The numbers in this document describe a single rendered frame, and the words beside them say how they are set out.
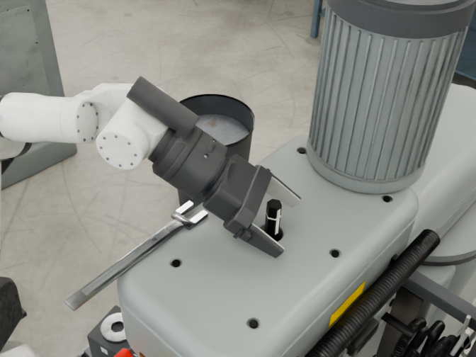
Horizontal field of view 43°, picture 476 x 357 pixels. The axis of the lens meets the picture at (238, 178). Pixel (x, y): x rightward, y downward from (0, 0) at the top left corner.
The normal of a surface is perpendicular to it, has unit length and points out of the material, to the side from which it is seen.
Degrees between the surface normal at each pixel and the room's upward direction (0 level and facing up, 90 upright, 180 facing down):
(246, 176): 30
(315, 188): 0
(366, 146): 90
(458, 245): 0
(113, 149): 90
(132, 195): 0
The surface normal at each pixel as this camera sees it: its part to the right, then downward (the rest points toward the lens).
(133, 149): -0.29, 0.63
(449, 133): 0.03, -0.74
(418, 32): 0.00, 0.67
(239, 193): 0.51, -0.53
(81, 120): 0.95, 0.08
